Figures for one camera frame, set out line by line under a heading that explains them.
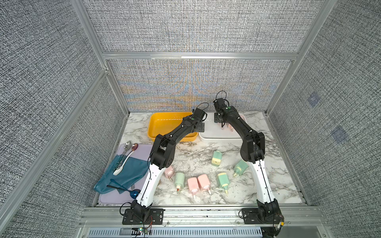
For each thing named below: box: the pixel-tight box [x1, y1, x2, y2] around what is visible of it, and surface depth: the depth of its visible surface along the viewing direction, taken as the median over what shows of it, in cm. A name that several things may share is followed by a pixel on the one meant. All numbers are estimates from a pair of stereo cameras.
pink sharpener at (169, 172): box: [164, 166, 175, 181], surface depth 83 cm
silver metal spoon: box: [116, 140, 132, 169], surface depth 99 cm
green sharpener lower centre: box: [217, 172, 230, 194], surface depth 81 cm
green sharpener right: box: [232, 159, 249, 179], surface depth 85 cm
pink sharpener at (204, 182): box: [197, 174, 212, 195], surface depth 80 cm
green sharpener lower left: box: [174, 172, 186, 192], surface depth 80 cm
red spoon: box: [131, 142, 139, 152], surface depth 99 cm
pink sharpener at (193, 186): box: [187, 177, 199, 199], surface depth 79 cm
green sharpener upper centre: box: [211, 150, 223, 167], surface depth 90 cm
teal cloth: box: [93, 154, 151, 195], surface depth 87 cm
